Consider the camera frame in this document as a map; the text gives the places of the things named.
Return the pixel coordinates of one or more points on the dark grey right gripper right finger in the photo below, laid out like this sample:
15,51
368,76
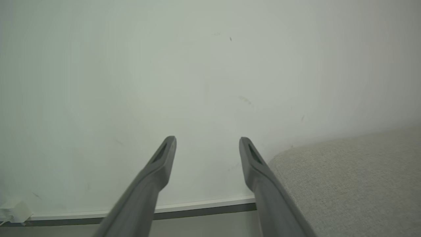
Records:
269,200

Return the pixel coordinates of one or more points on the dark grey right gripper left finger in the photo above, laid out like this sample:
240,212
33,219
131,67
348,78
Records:
144,191

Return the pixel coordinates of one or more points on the white and black baseboard strip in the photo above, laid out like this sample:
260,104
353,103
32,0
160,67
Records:
204,205

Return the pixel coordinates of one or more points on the white wall socket box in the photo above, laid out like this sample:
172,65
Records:
16,210

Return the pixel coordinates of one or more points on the grey fabric sofa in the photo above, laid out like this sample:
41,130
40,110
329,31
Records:
361,184

